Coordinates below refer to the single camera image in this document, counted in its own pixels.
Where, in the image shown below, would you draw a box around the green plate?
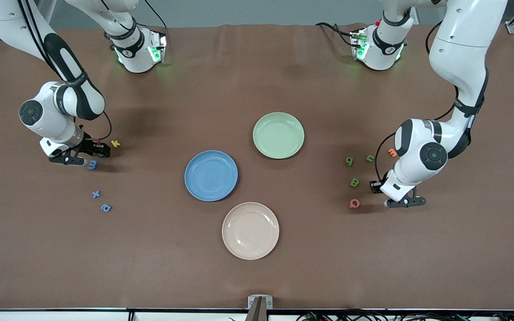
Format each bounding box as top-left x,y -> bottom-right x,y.
253,111 -> 305,160

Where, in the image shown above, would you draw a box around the blue plate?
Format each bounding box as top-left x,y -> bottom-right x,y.
184,150 -> 239,202

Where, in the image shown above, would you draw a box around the beige plate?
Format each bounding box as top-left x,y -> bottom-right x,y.
222,202 -> 280,260

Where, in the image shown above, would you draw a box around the brown table cover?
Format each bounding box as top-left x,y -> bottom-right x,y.
0,23 -> 514,311

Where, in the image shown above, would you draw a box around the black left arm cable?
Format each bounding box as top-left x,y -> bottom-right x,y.
374,20 -> 459,191

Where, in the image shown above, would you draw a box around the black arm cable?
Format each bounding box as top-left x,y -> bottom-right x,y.
16,0 -> 112,143
374,20 -> 459,191

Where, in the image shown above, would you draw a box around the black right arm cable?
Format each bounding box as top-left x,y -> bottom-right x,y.
16,0 -> 112,143

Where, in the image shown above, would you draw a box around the black right base cable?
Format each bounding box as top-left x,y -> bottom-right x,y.
143,0 -> 169,38

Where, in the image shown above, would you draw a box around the black base cable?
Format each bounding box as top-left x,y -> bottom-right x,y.
143,0 -> 169,38
315,21 -> 356,47

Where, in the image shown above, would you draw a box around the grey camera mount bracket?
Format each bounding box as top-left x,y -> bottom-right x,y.
246,295 -> 274,321

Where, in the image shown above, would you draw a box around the black left base cable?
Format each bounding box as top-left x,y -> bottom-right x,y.
315,21 -> 356,47

